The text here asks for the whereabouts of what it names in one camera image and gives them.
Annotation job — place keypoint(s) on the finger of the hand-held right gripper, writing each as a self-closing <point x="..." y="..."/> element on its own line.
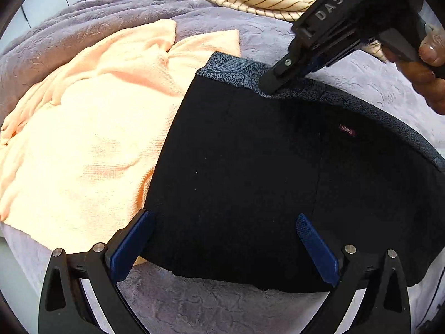
<point x="278" y="74"/>
<point x="313" y="65"/>

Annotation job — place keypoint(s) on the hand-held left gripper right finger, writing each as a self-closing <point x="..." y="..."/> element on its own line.
<point x="318" y="247"/>

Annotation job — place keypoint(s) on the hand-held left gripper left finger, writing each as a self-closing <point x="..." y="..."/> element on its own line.
<point x="132" y="243"/>

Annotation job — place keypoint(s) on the black pants with patterned waistband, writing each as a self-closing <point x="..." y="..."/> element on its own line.
<point x="250" y="181"/>

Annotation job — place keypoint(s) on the person's right hand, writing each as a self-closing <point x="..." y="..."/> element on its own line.
<point x="429" y="55"/>

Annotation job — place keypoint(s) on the lilac embossed blanket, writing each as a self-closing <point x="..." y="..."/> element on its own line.
<point x="243" y="36"/>

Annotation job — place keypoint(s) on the peach knit cloth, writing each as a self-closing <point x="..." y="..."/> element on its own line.
<point x="87" y="146"/>

